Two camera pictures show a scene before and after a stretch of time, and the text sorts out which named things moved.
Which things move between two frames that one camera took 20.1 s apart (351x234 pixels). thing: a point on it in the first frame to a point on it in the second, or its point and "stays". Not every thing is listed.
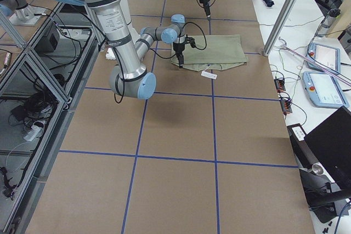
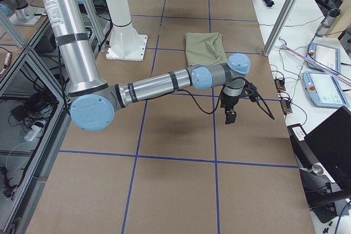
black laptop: x=330 y=142 stays
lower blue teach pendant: x=324 y=90 stays
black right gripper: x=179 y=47 to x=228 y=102
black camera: x=192 y=41 to x=252 y=91
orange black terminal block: x=279 y=85 stays
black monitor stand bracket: x=322 y=194 stays
